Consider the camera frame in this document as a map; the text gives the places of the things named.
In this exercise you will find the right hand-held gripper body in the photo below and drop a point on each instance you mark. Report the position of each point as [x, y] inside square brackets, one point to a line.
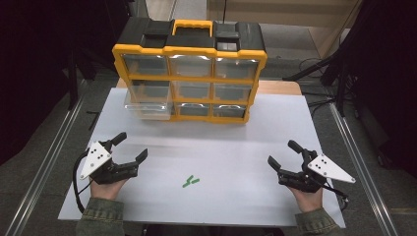
[324, 168]

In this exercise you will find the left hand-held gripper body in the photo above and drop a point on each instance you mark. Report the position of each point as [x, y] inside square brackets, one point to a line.
[98, 157]

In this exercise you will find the clear plastic drawer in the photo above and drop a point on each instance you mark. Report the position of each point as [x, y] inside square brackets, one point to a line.
[149, 109]

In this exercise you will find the short green plastic wall plug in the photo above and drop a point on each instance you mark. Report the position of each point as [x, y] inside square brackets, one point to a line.
[190, 178]

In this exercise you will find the long green plastic wall plug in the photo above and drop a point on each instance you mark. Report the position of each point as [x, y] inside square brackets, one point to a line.
[194, 181]

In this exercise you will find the person's left hand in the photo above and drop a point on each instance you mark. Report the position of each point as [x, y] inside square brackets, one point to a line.
[106, 190]

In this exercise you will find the person's right hand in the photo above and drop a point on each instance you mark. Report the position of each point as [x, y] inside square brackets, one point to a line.
[308, 200]

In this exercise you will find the white table mat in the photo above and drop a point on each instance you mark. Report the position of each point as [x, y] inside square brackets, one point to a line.
[213, 154]

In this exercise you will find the dark stand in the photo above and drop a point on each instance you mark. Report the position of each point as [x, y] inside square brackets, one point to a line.
[72, 82]

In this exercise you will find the black tripod stand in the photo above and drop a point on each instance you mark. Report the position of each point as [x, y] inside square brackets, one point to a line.
[314, 67]

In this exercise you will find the yellow and black organizer cabinet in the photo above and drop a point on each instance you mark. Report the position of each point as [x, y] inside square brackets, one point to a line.
[190, 42]

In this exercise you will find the metal floor rail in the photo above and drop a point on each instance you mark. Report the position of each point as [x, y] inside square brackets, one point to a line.
[364, 170]
[42, 170]

